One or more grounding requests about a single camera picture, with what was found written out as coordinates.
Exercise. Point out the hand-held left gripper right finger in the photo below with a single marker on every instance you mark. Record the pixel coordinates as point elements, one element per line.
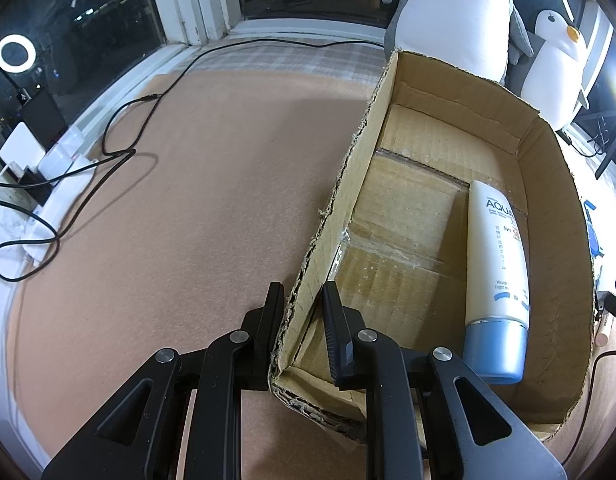
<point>334,332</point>

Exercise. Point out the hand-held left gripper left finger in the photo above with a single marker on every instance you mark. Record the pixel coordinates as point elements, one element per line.
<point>271,320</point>

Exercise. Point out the cardboard box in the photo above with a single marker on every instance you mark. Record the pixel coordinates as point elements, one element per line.
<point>417,240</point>

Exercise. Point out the white tube with blue cap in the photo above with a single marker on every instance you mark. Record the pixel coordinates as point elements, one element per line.
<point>495,260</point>

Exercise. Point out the brown felt mat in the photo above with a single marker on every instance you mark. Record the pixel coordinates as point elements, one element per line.
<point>198,210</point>

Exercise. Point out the black stand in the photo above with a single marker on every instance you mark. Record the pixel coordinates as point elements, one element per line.
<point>612,150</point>

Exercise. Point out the white power strip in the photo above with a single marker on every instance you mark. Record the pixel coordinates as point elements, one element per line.
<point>63,195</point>

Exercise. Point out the small white penguin plush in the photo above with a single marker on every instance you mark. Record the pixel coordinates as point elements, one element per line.
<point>555,70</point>

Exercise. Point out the plaid blanket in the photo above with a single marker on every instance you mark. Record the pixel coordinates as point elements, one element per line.
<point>298,60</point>

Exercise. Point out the white plug adapter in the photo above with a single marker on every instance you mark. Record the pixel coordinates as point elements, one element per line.
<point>63,152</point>

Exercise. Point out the black plug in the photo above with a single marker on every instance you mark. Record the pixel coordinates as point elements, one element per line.
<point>35,185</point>

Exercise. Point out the black power bank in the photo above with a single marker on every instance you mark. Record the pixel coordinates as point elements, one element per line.
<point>43,117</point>

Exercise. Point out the white flat charger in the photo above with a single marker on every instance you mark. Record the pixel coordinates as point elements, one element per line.
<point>19,147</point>

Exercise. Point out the large grey white plush toy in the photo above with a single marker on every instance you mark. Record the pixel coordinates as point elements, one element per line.
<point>457,10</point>

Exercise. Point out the white window frame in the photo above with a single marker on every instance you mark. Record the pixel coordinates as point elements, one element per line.
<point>198,0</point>

